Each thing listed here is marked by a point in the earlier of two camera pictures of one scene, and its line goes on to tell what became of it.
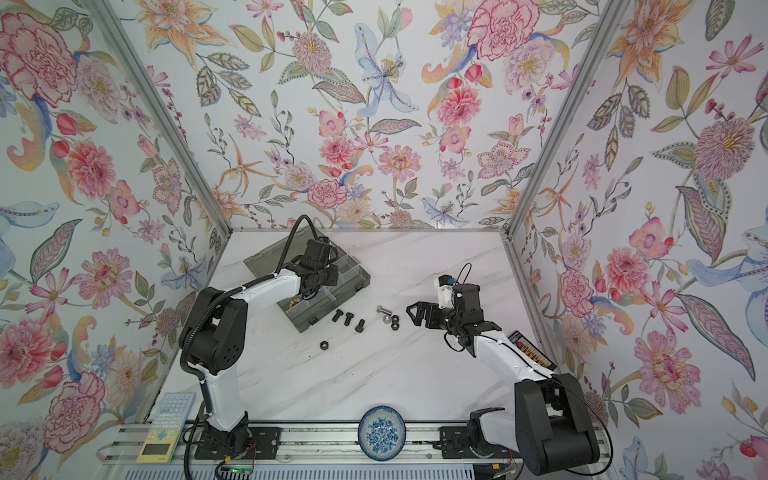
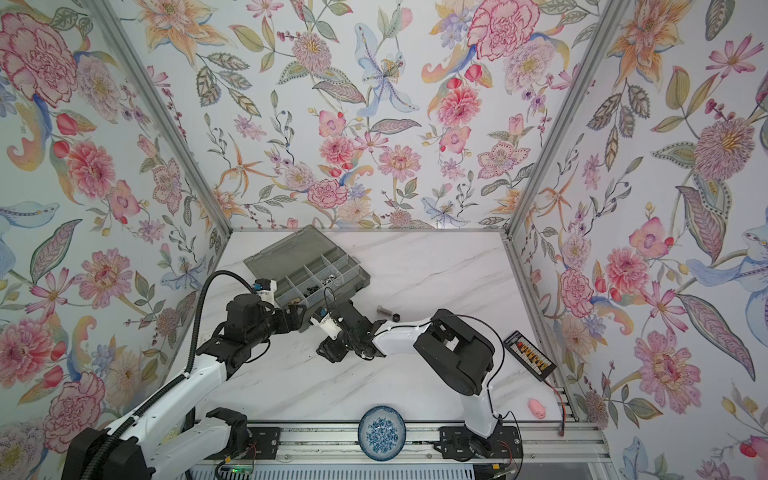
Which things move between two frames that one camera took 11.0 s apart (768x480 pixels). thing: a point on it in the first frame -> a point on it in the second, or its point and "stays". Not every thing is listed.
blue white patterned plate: x=382 y=432 stays
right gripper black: x=424 y=307 -> x=331 y=351
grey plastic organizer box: x=352 y=278 stays
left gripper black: x=333 y=278 -> x=295 y=320
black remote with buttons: x=530 y=349 stays
